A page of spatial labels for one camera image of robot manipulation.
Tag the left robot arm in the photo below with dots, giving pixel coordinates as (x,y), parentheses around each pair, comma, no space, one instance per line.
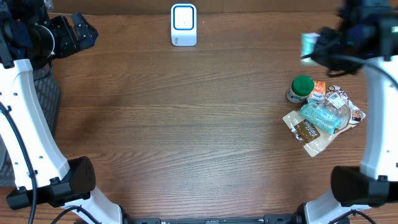
(31,40)

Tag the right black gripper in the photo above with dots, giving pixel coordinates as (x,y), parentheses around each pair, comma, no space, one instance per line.
(326,44)

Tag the beige paper pouch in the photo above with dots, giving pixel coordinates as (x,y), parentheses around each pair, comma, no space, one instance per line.
(312,138)

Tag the teal wipes pack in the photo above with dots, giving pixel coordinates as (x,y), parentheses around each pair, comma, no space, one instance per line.
(320,117)

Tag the white barcode scanner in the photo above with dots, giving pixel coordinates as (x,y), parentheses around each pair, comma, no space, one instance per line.
(183,25)

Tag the orange tissue pack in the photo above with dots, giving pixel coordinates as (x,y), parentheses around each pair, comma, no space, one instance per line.
(318,93)

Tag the green lid jar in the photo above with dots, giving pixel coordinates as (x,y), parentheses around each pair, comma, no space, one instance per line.
(300,88)

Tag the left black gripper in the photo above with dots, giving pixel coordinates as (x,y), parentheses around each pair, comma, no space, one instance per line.
(88,35)

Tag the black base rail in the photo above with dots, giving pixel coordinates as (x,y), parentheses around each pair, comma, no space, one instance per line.
(266,219)

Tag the grey plastic mesh basket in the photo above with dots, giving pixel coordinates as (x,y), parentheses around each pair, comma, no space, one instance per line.
(48,93)

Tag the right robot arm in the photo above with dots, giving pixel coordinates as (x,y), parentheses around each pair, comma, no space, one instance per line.
(365,40)

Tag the blue white package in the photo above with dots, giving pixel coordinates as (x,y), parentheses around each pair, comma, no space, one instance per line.
(308,41)

